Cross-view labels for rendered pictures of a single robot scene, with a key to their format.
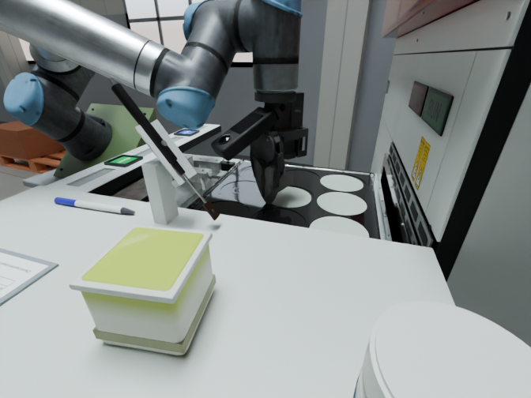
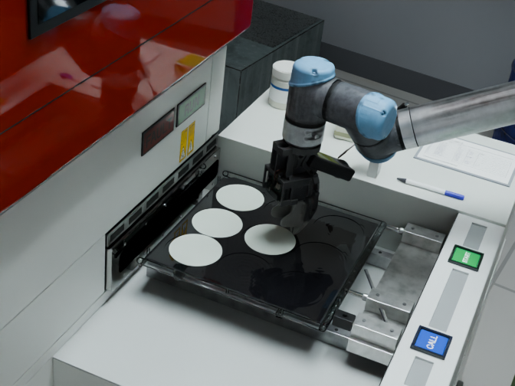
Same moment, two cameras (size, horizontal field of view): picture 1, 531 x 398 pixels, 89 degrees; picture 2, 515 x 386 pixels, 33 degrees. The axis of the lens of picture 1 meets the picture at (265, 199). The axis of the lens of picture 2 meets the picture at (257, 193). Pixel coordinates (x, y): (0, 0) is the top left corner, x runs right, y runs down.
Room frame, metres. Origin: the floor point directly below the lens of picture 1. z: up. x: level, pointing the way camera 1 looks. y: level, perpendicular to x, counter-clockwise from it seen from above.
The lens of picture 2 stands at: (1.89, -0.01, 1.87)
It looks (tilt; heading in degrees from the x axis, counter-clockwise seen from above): 32 degrees down; 183
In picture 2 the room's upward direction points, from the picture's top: 7 degrees clockwise
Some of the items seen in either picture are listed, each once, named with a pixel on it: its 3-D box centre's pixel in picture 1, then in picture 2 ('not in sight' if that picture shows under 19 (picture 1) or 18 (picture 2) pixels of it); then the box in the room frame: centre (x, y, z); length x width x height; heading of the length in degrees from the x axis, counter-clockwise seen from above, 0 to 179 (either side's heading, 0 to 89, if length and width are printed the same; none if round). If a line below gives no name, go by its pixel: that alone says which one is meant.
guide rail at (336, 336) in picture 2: not in sight; (267, 311); (0.65, -0.03, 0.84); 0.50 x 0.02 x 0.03; 73
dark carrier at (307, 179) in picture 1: (290, 197); (267, 240); (0.52, -0.05, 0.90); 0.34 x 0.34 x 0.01; 73
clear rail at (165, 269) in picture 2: (303, 167); (228, 292); (0.69, -0.10, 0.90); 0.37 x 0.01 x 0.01; 73
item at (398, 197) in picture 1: (393, 208); (167, 212); (0.47, -0.26, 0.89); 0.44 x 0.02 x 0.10; 163
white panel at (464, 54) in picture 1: (403, 126); (115, 198); (0.64, -0.32, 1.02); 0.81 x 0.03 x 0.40; 163
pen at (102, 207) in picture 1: (94, 205); (430, 188); (0.35, 0.25, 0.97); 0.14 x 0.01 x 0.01; 75
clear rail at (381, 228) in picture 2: (213, 187); (355, 272); (0.57, 0.12, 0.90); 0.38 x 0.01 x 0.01; 163
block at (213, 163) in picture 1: (209, 163); (376, 331); (0.73, 0.16, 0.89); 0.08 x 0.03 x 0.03; 73
